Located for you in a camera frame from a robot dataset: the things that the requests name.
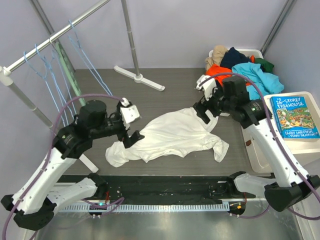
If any silver clothes rack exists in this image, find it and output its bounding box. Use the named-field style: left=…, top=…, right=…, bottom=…
left=0, top=0, right=166, bottom=174

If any blue wire hanger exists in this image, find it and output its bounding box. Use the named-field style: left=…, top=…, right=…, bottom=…
left=68, top=20, right=113, bottom=96
left=34, top=44, right=71, bottom=110
left=23, top=50, right=66, bottom=113

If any beige garment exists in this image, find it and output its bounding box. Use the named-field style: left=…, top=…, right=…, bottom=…
left=205, top=45, right=229, bottom=71

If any purple cable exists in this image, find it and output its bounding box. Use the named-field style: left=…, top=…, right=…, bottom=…
left=0, top=93, right=126, bottom=240
left=197, top=72, right=320, bottom=221

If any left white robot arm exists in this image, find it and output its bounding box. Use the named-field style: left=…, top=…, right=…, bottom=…
left=0, top=98, right=144, bottom=231

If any dark green garment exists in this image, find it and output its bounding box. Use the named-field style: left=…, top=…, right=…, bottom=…
left=254, top=58, right=275, bottom=74

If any blue treehouse book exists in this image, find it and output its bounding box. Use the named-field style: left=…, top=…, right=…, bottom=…
left=270, top=96, right=320, bottom=140

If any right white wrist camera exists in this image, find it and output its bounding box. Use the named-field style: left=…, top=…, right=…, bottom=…
left=195, top=74, right=217, bottom=101

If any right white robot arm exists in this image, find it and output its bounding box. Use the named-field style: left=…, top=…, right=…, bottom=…
left=193, top=72, right=320, bottom=212

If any cyan t shirt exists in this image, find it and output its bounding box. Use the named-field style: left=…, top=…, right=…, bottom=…
left=231, top=62, right=284, bottom=96

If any white drawer unit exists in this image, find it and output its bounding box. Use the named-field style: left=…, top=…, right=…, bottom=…
left=242, top=91, right=320, bottom=174

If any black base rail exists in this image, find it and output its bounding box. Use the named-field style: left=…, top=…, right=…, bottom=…
left=58, top=174, right=273, bottom=204

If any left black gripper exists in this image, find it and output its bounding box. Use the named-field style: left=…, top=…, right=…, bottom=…
left=93, top=101, right=146, bottom=147

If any orange t shirt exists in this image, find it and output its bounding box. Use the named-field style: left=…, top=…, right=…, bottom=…
left=205, top=55, right=256, bottom=87

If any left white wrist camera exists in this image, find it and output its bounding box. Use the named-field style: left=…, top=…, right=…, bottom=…
left=120, top=97, right=141, bottom=130

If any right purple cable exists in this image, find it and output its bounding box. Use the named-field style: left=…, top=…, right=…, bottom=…
left=197, top=72, right=320, bottom=221

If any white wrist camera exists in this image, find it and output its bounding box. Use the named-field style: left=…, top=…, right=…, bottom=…
left=120, top=97, right=141, bottom=130
left=195, top=74, right=217, bottom=101

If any white t shirt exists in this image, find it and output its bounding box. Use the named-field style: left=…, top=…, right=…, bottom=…
left=105, top=107, right=229, bottom=168

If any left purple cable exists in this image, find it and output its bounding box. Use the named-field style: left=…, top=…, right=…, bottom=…
left=0, top=93, right=126, bottom=240

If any white laundry basket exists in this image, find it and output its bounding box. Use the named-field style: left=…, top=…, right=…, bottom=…
left=208, top=49, right=264, bottom=101

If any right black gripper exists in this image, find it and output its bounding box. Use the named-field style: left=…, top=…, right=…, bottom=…
left=193, top=81, right=235, bottom=124

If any green plastic hanger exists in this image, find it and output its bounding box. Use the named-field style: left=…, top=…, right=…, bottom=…
left=55, top=42, right=82, bottom=96

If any navy garment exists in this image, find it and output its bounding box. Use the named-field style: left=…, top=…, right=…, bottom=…
left=220, top=47, right=251, bottom=69

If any white slotted cable duct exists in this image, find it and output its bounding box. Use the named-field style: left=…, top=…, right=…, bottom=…
left=60, top=202, right=230, bottom=213

